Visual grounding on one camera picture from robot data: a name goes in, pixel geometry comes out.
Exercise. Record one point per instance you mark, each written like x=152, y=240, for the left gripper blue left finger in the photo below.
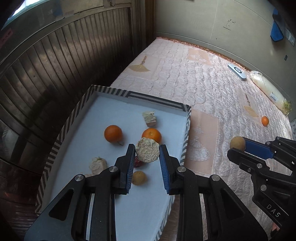
x=125, y=165

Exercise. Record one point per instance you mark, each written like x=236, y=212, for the dark wooden slatted panel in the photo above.
x=51, y=53

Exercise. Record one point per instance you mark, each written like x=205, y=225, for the white wall switches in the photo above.
x=290, y=37

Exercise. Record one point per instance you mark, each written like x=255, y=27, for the person's right hand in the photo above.
x=274, y=227

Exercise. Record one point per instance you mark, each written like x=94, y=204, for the small beige cake cube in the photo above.
x=149, y=118

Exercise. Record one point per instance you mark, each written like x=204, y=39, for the orange mandarin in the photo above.
x=152, y=133
x=265, y=121
x=113, y=134

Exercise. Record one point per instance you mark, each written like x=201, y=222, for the blue hanging cloth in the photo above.
x=278, y=28

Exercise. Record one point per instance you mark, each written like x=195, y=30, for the white square electronic device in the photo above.
x=237, y=71

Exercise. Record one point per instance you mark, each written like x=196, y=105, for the brown longan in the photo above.
x=238, y=142
x=139, y=178

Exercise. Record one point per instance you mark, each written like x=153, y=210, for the striped white tray box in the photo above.
x=142, y=213

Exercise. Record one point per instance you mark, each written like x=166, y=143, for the wrapped white daikon radish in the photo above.
x=271, y=92

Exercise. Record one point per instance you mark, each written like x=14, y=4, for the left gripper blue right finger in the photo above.
x=169, y=165

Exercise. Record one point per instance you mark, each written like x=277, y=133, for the red jujube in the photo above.
x=137, y=162

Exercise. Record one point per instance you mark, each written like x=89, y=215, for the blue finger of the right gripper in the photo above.
x=247, y=162
x=258, y=149

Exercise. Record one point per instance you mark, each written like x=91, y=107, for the pink quilted bed cover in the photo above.
x=223, y=107

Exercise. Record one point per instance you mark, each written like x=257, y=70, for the beige cake piece top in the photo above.
x=147, y=150

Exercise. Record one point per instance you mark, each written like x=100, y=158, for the beige cake piece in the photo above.
x=147, y=150
x=97, y=165

